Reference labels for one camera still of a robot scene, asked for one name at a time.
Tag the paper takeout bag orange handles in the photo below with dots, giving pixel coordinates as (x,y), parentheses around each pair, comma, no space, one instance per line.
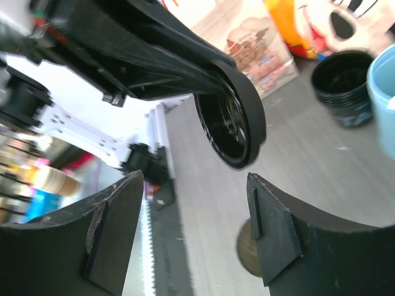
(244,30)

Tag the black cup stack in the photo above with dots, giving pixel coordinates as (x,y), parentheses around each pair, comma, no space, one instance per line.
(340,84)

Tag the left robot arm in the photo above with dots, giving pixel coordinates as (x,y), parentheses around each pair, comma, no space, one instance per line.
(26,30)

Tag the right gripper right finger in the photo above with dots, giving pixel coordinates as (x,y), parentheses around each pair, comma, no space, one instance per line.
(304,250)

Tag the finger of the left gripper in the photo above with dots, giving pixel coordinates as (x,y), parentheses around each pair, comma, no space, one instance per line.
(136,48)

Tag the blue cup straw holder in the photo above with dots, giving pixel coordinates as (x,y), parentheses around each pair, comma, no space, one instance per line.
(380,85)

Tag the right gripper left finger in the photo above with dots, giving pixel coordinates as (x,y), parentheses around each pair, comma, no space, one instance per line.
(81,249)

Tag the aluminium rail frame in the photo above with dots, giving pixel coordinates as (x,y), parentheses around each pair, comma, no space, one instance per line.
(164,262)

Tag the black cup lid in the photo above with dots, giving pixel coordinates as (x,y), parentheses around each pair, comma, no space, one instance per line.
(233,122)

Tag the orange Mickey Mouse pillow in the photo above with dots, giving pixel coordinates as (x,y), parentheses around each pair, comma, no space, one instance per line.
(315,29)

